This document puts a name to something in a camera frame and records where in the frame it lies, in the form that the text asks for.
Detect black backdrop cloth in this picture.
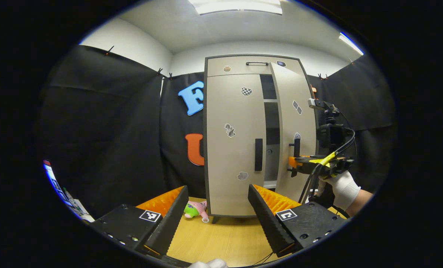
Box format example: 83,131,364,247
35,45,399,220

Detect grey double-door shoe cabinet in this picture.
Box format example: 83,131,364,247
203,54,319,224

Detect grey shoe cabinet door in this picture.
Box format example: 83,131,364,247
206,74,267,217
269,62,318,204

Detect large ceiling light panel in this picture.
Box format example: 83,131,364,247
188,0,283,15

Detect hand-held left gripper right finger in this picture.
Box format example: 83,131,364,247
248,184,350,258

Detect computer monitor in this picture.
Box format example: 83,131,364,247
43,160,95,223

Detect narrow ceiling light panel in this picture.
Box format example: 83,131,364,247
339,32,364,55

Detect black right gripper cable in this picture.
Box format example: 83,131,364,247
299,128,357,204

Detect grey cabinet drawer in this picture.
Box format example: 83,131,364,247
207,56,300,77

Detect pink and green plush toy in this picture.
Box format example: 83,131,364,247
184,200,210,223

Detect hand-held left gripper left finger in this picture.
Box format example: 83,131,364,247
89,185,189,260

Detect tangled floor cables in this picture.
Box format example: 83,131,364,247
252,252,274,266

